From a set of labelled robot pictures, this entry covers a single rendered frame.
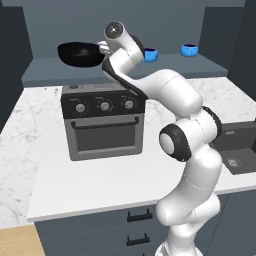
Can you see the grey-blue base cupboard door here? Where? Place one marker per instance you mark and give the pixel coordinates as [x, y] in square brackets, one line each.
[233, 226]

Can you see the dark grey sink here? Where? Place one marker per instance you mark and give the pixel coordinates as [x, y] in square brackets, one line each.
[238, 150]

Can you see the blue round cup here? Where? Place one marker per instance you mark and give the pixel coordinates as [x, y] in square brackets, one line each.
[151, 55]
[189, 50]

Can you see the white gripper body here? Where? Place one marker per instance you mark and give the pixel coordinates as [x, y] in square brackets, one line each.
[104, 49]

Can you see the dark cabinet door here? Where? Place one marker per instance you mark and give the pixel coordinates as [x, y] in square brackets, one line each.
[13, 66]
[233, 43]

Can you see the black bowl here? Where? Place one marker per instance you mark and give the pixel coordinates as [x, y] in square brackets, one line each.
[80, 55]

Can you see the grey toaster oven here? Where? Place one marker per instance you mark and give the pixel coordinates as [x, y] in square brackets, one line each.
[100, 133]

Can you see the grey oven knob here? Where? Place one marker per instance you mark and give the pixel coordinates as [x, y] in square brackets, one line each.
[105, 106]
[129, 104]
[80, 107]

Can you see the grey-blue drawer front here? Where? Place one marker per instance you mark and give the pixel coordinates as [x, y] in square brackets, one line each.
[93, 245]
[93, 221]

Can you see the grey-blue open cabinet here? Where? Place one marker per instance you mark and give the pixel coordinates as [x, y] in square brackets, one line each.
[66, 71]

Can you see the toaster oven door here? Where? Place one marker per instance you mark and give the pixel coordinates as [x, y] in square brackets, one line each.
[105, 140]

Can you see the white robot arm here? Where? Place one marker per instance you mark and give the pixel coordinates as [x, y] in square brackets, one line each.
[180, 100]

